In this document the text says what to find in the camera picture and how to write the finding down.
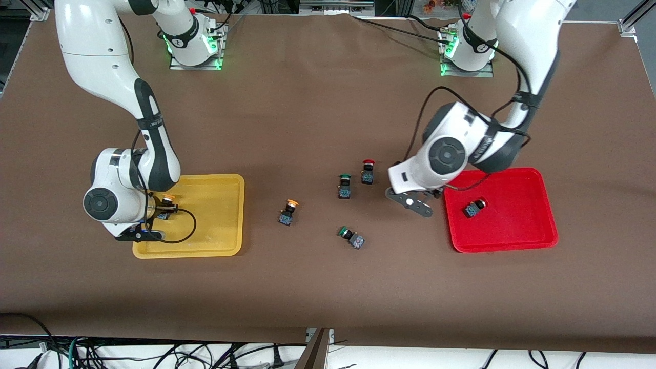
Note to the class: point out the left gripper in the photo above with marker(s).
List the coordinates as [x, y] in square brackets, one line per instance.
[437, 193]

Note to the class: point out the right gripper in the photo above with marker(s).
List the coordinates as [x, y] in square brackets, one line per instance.
[163, 208]

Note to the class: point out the yellow push button switch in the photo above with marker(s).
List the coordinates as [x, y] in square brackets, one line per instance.
[285, 219]
[168, 197]

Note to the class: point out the red push button switch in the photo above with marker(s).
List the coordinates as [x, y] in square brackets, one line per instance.
[471, 210]
[366, 177]

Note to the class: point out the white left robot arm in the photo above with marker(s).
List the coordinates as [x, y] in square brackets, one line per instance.
[528, 41]

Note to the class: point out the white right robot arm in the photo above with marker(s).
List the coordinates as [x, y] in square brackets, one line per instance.
[97, 51]

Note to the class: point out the yellow plastic tray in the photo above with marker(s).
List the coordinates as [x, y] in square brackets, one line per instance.
[215, 230]

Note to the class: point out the red plastic tray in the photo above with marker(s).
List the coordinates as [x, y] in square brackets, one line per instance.
[512, 225]

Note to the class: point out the brown table cover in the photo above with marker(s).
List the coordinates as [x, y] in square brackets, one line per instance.
[328, 287]

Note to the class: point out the black power plug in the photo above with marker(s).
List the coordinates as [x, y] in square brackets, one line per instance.
[278, 359]

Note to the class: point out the grey device box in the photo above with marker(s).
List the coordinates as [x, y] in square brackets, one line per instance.
[335, 6]

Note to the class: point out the green push button switch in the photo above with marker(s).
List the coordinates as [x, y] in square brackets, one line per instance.
[344, 192]
[357, 241]

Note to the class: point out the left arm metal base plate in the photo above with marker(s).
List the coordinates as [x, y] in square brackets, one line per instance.
[487, 72]

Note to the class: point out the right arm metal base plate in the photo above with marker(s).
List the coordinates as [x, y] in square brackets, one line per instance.
[218, 56]

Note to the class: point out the aluminium frame profile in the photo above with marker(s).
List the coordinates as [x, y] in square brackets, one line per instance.
[633, 18]
[40, 14]

